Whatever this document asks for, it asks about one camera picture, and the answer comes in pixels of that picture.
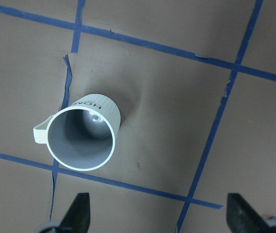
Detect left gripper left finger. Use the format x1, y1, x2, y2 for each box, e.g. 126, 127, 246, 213
59, 193, 90, 233

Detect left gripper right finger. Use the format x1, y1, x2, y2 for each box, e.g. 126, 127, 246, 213
226, 193, 273, 233

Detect white ribbed mug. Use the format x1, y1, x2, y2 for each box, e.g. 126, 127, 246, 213
33, 94, 121, 171

